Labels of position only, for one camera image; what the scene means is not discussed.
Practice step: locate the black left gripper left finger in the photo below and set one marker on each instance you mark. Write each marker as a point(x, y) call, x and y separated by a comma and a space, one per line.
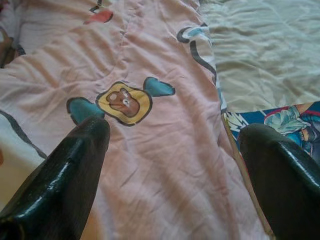
point(57, 187)

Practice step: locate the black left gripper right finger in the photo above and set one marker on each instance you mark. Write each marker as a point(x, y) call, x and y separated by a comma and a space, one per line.
point(287, 190)

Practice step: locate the colourful comic book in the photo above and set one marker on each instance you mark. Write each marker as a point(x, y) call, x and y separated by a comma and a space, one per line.
point(275, 117)

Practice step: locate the pink cartoon quilt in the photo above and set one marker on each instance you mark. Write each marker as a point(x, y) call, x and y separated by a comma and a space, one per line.
point(150, 162)

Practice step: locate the bed with grey floral sheet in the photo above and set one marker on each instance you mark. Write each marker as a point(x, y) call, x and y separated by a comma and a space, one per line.
point(262, 50)

